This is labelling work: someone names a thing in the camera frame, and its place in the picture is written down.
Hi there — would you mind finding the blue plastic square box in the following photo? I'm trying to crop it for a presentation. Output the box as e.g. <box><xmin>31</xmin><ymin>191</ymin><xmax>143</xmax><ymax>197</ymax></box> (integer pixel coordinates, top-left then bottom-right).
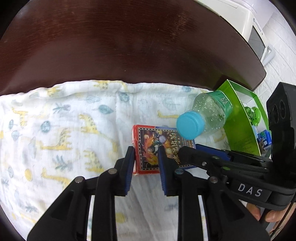
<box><xmin>257</xmin><ymin>130</ymin><xmax>272</xmax><ymax>147</ymax></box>

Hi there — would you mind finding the red playing card box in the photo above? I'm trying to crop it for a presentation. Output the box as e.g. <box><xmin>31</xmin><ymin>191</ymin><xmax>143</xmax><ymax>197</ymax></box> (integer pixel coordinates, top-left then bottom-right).
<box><xmin>132</xmin><ymin>125</ymin><xmax>195</xmax><ymax>175</ymax></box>

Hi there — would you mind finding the person right hand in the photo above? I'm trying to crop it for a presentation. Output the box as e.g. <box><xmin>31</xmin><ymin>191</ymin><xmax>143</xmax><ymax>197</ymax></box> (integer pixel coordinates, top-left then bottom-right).
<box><xmin>246</xmin><ymin>202</ymin><xmax>292</xmax><ymax>223</ymax></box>

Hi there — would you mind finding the green open cardboard box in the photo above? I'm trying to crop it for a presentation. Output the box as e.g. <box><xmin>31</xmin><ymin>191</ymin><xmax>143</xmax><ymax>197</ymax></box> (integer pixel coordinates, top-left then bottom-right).
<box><xmin>218</xmin><ymin>80</ymin><xmax>268</xmax><ymax>156</ymax></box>

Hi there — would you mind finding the clear bottle green label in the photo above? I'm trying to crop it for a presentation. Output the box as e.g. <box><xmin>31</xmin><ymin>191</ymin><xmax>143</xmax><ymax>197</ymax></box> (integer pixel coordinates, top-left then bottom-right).
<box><xmin>176</xmin><ymin>90</ymin><xmax>233</xmax><ymax>140</ymax></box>

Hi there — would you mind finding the white appliance with screen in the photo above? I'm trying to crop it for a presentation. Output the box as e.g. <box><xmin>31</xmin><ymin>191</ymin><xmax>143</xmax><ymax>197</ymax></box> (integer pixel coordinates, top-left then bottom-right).
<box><xmin>199</xmin><ymin>0</ymin><xmax>275</xmax><ymax>66</ymax></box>

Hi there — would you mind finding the dark brown headboard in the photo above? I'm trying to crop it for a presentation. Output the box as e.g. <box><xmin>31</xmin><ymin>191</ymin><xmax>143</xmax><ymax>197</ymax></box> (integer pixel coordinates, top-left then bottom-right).
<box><xmin>1</xmin><ymin>1</ymin><xmax>266</xmax><ymax>94</ymax></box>

